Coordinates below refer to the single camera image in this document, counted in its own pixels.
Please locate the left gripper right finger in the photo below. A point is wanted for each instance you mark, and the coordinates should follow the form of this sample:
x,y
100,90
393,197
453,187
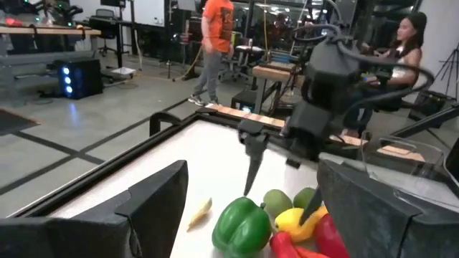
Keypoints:
x,y
376,229

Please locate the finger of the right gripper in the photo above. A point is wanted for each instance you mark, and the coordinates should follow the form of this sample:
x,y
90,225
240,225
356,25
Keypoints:
x,y
311,209
254,154

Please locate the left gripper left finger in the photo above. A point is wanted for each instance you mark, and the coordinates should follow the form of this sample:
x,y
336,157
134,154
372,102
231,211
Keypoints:
x,y
107,233

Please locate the red bell pepper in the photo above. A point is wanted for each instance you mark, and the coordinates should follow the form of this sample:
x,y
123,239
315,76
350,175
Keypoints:
x,y
330,236

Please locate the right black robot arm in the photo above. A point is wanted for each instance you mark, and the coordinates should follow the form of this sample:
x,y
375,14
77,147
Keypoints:
x,y
330,71

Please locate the pale yellow produce scrap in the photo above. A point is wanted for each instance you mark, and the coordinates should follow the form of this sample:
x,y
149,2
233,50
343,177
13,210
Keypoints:
x,y
200,214

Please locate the green mango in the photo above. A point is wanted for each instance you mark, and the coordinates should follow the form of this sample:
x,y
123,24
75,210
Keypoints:
x,y
277,202
303,197

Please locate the yellow lemon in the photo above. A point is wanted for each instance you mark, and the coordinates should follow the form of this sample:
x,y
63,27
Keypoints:
x,y
290,224

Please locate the wooden base board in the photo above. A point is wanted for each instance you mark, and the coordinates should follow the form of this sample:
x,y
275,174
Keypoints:
x,y
247,115

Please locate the clear plastic basket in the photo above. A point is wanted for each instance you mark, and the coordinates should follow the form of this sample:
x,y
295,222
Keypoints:
x,y
401,168

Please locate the wooden bench table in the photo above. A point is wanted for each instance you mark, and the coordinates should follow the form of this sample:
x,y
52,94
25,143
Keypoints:
x,y
272,73

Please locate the green bell pepper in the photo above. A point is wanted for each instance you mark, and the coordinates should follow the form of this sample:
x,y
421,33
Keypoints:
x,y
242,229

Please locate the black rig support strut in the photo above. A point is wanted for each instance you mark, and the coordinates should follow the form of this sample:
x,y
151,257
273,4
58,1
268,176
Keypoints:
x,y
426,122

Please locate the black equipment case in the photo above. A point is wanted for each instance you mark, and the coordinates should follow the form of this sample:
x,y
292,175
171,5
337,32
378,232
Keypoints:
x,y
426,105

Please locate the person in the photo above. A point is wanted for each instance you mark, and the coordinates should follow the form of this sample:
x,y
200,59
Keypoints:
x,y
217,32
412,57

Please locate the dark floor mat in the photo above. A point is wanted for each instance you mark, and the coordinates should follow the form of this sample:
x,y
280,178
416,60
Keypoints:
x,y
14,122

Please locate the black tripod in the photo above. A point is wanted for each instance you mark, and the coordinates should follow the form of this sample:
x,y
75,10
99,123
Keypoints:
x,y
452,68

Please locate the black computer tower blue lights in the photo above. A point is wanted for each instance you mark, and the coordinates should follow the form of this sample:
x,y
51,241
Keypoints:
x,y
80,79

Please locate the black office chair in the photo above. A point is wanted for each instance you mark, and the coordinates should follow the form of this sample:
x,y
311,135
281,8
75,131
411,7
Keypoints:
x,y
105,28

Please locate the wooden workbench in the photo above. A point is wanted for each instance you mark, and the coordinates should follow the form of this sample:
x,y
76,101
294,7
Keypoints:
x,y
50,30

